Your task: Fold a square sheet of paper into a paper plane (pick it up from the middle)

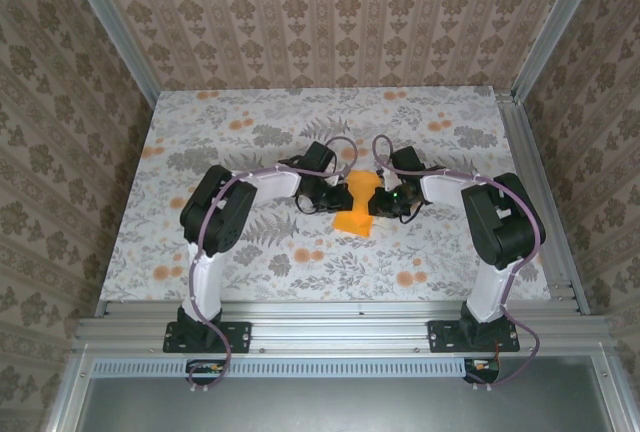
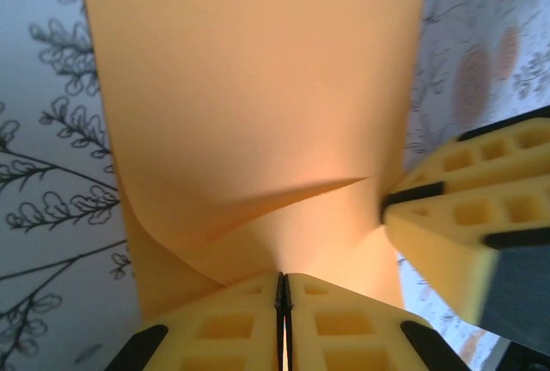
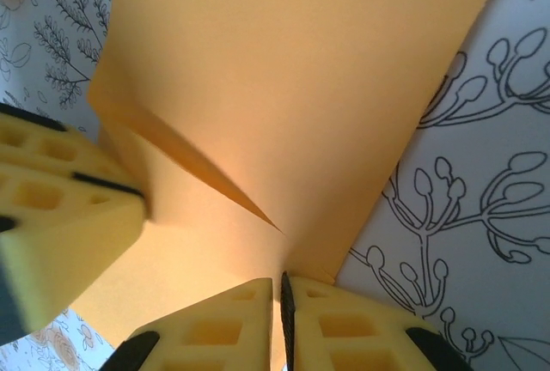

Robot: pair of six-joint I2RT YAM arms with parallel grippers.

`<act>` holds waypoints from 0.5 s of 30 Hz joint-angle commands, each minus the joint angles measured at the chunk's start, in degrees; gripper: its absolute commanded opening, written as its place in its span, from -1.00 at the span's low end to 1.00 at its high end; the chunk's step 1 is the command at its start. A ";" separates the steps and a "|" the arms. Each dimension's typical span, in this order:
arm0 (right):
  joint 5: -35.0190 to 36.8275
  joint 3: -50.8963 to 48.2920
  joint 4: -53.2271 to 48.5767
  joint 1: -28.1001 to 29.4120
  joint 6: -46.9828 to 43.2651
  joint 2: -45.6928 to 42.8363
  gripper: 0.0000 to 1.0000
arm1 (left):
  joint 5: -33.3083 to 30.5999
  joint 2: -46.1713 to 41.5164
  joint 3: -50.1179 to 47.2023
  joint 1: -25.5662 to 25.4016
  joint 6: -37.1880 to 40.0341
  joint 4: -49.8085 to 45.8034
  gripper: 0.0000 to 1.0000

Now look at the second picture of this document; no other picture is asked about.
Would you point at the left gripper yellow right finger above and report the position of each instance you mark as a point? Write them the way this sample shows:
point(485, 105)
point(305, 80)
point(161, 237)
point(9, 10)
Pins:
point(335, 306)

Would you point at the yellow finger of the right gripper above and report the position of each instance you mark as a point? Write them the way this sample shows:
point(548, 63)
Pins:
point(438, 233)
point(494, 169)

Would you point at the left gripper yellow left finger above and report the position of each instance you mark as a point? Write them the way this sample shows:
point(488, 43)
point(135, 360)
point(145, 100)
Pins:
point(240, 311)

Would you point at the floral patterned table cover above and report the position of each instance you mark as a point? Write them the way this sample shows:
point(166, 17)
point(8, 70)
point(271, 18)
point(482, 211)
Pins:
point(43, 87)

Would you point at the orange square paper sheet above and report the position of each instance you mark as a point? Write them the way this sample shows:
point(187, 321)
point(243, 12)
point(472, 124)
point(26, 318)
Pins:
point(258, 87)

